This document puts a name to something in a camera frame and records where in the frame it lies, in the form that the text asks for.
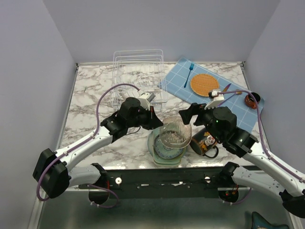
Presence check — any white wire dish rack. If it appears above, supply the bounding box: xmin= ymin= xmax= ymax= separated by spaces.
xmin=111 ymin=49 xmax=168 ymax=111

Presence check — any blue floral ceramic plate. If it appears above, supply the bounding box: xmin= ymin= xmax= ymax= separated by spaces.
xmin=153 ymin=137 xmax=186 ymax=159

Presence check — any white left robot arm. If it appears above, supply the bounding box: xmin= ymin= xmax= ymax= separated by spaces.
xmin=33 ymin=93 xmax=163 ymax=198

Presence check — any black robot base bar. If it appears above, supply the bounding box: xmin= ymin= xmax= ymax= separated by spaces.
xmin=78 ymin=166 xmax=248 ymax=200

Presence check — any teal square ceramic plate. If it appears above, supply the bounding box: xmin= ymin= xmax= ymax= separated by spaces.
xmin=149 ymin=127 xmax=186 ymax=167

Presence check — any small brown clay cup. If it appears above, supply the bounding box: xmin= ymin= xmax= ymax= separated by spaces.
xmin=244 ymin=92 xmax=261 ymax=109

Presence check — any dark teal star object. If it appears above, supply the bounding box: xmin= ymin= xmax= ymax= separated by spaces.
xmin=251 ymin=211 xmax=289 ymax=229

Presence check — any round woven wicker plate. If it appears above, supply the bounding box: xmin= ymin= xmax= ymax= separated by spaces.
xmin=190 ymin=74 xmax=219 ymax=97

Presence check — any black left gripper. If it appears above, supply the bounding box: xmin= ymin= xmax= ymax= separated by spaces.
xmin=127 ymin=105 xmax=164 ymax=131

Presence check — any iridescent rainbow knife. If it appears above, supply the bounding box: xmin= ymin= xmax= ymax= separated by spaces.
xmin=223 ymin=84 xmax=231 ymax=92

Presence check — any clear textured glass plate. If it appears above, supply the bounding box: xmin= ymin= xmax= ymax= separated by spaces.
xmin=159 ymin=116 xmax=192 ymax=149

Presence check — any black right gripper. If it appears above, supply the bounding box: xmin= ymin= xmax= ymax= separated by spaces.
xmin=179 ymin=101 xmax=224 ymax=141

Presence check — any blue metal fork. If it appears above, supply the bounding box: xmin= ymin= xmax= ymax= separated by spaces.
xmin=183 ymin=62 xmax=194 ymax=88

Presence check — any iridescent rainbow spoon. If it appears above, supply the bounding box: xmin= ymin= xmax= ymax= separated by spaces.
xmin=222 ymin=91 xmax=243 ymax=104

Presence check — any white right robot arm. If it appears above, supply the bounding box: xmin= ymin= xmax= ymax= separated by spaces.
xmin=179 ymin=103 xmax=305 ymax=218

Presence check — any blue checked cloth mat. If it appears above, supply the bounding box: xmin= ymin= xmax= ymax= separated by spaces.
xmin=157 ymin=56 xmax=265 ymax=132

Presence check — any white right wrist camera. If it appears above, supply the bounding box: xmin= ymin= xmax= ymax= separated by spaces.
xmin=204 ymin=89 xmax=225 ymax=110

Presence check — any black skull pattern mug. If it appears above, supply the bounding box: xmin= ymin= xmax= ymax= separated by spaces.
xmin=190 ymin=128 xmax=219 ymax=159

